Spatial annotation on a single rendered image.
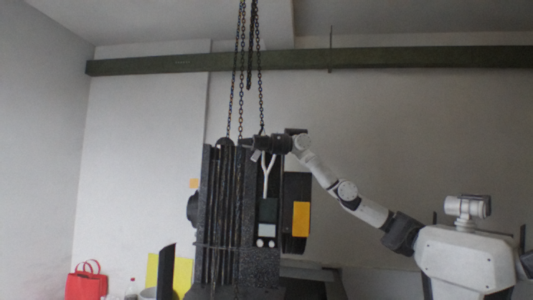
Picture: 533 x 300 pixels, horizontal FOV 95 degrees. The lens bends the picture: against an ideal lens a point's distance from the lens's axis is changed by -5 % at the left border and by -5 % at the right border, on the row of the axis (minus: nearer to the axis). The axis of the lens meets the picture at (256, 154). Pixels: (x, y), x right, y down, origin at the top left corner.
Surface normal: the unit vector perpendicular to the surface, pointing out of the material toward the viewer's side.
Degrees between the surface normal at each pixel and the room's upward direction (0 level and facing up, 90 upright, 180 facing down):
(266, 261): 90
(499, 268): 85
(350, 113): 90
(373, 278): 90
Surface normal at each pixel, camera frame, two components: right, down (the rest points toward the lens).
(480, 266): -0.80, -0.13
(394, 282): -0.18, -0.10
